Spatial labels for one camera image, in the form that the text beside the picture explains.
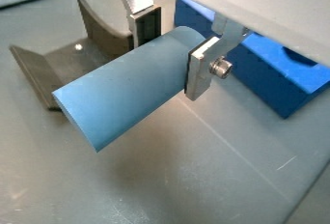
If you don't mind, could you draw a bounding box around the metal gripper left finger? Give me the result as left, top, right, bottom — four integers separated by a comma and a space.
122, 0, 162, 47

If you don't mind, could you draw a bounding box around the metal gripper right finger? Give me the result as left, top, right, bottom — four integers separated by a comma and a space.
185, 13, 252, 100

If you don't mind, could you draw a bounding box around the light blue oval cylinder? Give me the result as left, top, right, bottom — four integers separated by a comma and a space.
54, 26, 203, 151

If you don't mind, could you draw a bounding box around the black cradle fixture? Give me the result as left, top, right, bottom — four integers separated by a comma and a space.
10, 0, 133, 111

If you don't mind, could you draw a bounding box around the blue foam shape board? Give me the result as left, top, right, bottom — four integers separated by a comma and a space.
174, 0, 330, 118

